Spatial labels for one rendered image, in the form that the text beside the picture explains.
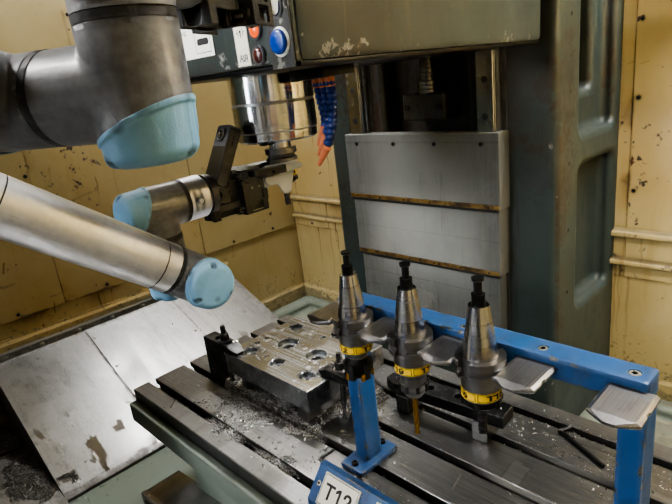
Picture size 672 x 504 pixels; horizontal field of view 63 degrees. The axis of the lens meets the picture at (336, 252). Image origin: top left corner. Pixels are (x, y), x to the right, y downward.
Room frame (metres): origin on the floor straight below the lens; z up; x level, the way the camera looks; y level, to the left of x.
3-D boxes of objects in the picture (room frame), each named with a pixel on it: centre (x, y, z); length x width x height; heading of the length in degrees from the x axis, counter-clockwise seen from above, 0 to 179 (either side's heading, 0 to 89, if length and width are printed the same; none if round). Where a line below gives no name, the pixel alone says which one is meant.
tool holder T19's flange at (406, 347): (0.68, -0.09, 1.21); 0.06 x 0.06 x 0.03
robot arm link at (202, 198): (0.95, 0.24, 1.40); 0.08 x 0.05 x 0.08; 43
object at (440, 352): (0.64, -0.13, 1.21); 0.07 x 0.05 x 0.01; 133
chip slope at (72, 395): (1.58, 0.54, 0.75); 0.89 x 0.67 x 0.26; 133
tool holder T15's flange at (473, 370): (0.60, -0.16, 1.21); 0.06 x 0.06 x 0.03
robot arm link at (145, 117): (0.44, 0.15, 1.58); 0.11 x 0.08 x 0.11; 72
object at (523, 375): (0.56, -0.20, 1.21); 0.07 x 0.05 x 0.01; 133
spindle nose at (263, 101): (1.09, 0.09, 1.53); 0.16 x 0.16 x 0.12
